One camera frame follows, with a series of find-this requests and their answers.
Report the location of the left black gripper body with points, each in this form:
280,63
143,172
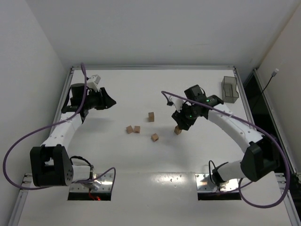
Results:
102,98

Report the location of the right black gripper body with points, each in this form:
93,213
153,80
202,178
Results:
182,120

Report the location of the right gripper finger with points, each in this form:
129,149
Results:
185,127
179,123

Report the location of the long dark wood block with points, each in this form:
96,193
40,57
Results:
151,117

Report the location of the grey translucent plastic bin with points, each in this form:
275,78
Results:
229,89

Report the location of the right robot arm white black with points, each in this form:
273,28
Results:
260,154

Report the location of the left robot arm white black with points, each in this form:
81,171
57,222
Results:
50,163

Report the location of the light wood cube right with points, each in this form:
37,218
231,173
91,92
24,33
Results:
154,137

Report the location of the light wood cube with letter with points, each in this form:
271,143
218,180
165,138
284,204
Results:
137,129

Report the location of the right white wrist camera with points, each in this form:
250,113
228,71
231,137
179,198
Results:
176,102

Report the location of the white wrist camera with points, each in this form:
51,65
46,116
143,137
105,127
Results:
93,82
176,102

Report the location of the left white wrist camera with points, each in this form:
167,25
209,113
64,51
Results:
93,82

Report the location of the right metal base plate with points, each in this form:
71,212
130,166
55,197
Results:
204,184

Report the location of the metal base plate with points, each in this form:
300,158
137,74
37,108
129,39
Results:
101,185
204,184

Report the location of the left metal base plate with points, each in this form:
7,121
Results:
101,185

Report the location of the aluminium table frame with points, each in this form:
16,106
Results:
155,181

